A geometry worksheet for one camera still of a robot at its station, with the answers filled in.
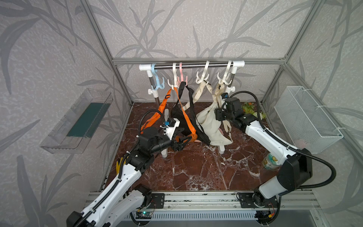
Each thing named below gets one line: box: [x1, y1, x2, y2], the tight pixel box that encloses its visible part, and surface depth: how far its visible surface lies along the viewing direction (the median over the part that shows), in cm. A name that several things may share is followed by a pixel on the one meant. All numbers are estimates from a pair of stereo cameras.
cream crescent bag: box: [181, 81, 234, 146], surface depth 88 cm
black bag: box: [171, 81, 211, 146], surface depth 72 cm
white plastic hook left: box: [167, 62, 180, 90], surface depth 67 cm
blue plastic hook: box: [151, 63, 165, 90], surface depth 69 cm
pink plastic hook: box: [177, 62, 188, 86], surface depth 63 cm
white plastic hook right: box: [216, 60, 234, 86], surface depth 67 cm
